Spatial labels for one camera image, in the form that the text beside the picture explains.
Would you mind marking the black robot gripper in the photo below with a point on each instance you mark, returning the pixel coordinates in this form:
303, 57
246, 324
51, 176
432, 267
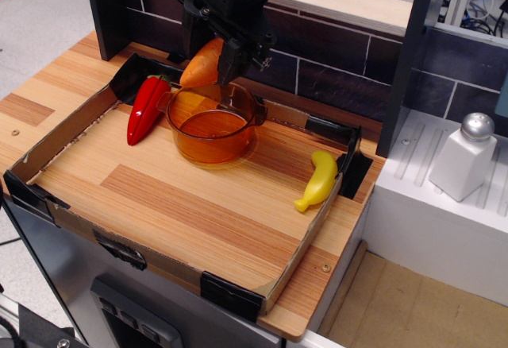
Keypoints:
241, 24

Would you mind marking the orange toy carrot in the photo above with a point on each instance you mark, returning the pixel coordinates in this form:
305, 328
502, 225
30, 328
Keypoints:
203, 67

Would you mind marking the transparent orange plastic pot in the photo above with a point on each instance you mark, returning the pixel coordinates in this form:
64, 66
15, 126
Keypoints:
212, 124

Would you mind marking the cardboard fence with black tape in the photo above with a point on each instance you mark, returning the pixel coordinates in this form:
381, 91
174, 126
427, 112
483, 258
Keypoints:
227, 232

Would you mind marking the red toy chili pepper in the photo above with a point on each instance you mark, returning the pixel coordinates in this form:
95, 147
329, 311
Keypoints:
144, 112

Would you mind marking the yellow toy banana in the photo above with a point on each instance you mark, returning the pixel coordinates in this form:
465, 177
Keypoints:
321, 182

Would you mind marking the white toy sink drainboard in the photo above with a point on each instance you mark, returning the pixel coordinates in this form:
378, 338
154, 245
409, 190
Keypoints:
413, 223

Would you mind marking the white salt shaker silver cap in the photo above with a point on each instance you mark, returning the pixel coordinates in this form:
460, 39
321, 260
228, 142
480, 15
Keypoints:
461, 166

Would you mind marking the grey toy oven front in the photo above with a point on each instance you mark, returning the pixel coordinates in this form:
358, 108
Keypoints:
110, 303

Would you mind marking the dark grey shelf post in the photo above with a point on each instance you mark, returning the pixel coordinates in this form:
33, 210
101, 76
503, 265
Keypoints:
423, 17

